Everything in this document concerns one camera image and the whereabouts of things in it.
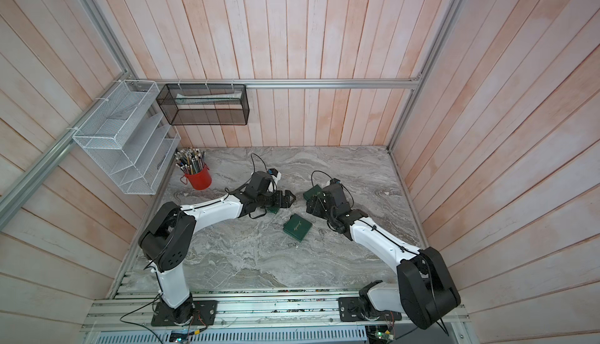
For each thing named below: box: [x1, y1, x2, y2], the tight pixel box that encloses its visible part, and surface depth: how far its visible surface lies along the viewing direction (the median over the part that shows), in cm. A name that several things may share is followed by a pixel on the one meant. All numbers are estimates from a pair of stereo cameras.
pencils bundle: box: [174, 146, 206, 176], surface depth 96 cm
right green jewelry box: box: [303, 184, 323, 201], surface depth 103 cm
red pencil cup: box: [179, 165, 212, 190], surface depth 103 cm
